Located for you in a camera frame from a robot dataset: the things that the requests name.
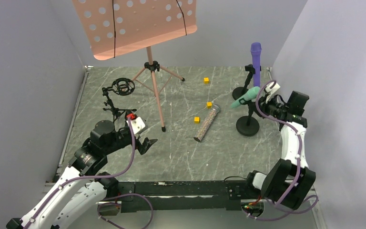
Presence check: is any teal green microphone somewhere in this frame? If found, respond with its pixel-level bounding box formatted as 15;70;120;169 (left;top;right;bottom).
230;86;260;108

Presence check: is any black round base mic stand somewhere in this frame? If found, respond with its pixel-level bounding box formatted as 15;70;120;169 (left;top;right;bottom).
236;101;260;136

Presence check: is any black desk mic stand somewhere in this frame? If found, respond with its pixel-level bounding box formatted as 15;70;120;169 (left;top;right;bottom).
232;64;255;100

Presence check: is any black shock mount tripod stand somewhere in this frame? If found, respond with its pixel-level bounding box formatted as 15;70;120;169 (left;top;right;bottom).
102;78;138;122

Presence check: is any purple microphone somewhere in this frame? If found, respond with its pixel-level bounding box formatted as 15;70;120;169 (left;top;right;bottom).
250;42;262;87

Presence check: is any glitter sequin microphone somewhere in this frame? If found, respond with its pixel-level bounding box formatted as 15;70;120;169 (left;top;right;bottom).
194;104;221;142

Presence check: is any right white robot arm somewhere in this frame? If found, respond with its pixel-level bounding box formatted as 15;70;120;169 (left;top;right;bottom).
247;91;316;210

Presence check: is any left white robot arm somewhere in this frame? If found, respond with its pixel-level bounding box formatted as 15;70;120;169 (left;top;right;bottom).
6;114;157;229

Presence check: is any pink perforated music stand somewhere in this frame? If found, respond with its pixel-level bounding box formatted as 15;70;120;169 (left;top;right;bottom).
72;0;197;131

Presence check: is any yellow cube near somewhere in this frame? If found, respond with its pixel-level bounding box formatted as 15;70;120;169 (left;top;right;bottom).
194;116;200;124

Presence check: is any yellow cube middle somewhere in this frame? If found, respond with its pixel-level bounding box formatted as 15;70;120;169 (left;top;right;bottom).
206;102;213;109

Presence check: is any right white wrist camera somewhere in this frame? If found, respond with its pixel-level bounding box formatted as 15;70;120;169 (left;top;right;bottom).
264;82;281;103

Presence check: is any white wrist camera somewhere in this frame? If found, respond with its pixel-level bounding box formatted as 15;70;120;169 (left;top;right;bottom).
125;113;148;135
264;82;281;103

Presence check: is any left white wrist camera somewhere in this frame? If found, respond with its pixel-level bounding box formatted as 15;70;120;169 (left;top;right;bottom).
125;113;148;135

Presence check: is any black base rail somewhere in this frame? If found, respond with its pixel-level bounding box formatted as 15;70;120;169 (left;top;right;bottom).
98;177;265;216

